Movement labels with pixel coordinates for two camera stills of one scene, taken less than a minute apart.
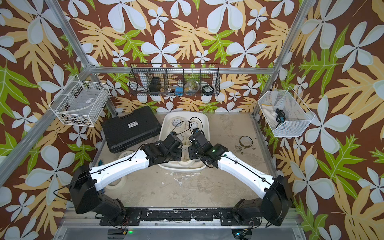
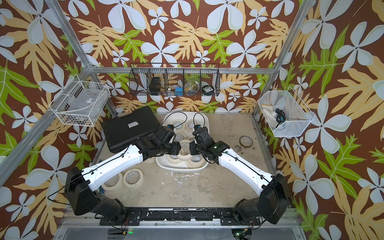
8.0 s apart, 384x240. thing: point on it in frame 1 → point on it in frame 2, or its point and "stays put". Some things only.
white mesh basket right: [285, 115] stays put
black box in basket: [155, 86] stays put
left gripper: [179, 156] → [176, 148]
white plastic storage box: [183, 123] stays put
